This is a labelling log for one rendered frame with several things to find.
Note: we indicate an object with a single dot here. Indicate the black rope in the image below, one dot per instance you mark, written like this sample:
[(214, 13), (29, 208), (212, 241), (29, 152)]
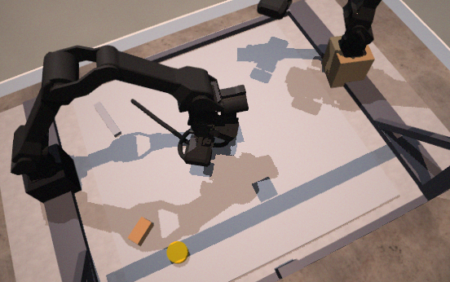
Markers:
[(182, 137)]

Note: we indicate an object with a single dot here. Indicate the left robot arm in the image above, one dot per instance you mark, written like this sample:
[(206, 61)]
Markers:
[(195, 90)]

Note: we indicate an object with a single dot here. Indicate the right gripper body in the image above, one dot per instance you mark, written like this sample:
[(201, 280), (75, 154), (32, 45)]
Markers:
[(273, 8)]

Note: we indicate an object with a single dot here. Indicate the small orange block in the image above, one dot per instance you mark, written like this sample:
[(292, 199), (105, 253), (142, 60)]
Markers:
[(140, 231)]

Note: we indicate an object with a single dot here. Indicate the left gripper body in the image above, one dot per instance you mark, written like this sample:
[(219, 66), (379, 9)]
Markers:
[(199, 152)]

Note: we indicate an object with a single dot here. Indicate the grey rectangular bar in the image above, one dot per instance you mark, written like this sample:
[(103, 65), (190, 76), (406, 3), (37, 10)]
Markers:
[(107, 119)]

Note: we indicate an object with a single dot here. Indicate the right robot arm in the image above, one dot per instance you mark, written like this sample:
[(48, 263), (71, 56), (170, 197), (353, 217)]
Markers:
[(358, 15)]

